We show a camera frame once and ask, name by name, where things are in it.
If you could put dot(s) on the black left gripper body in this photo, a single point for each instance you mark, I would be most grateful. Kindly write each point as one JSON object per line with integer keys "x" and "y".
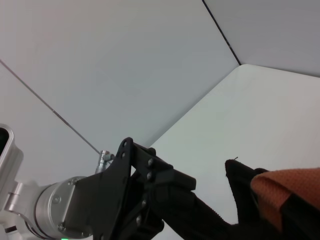
{"x": 100, "y": 205}

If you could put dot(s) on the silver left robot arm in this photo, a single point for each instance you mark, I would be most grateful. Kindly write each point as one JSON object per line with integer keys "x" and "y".
{"x": 50, "y": 200}

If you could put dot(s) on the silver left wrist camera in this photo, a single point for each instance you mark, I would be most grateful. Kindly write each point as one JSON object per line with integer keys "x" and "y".
{"x": 13, "y": 150}

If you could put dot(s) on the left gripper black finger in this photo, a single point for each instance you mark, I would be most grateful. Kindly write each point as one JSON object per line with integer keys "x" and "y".
{"x": 145, "y": 217}
{"x": 175, "y": 177}

